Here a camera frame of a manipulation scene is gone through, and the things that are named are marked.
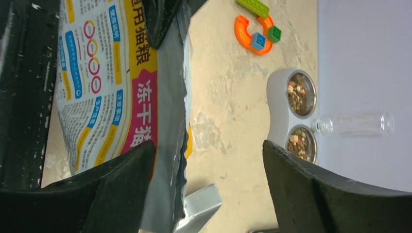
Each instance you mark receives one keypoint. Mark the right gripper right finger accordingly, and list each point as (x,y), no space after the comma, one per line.
(310,199)

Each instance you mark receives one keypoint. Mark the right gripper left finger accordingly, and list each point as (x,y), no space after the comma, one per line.
(108,198)

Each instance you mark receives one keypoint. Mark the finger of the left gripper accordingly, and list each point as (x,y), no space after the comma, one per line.
(158,15)

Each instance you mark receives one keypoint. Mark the metal food scoop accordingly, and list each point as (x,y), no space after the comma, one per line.
(199,207)

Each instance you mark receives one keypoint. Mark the pet food bag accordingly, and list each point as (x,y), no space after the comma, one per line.
(114,92)

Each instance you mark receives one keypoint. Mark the grey double pet bowl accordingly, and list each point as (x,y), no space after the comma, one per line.
(292,99)

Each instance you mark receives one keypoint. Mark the clear water bottle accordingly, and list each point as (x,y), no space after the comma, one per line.
(362,125)

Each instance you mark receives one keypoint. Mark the orange green toy block piece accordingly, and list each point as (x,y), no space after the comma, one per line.
(260,42)

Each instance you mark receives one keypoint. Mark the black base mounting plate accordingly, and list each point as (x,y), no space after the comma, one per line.
(28,64)

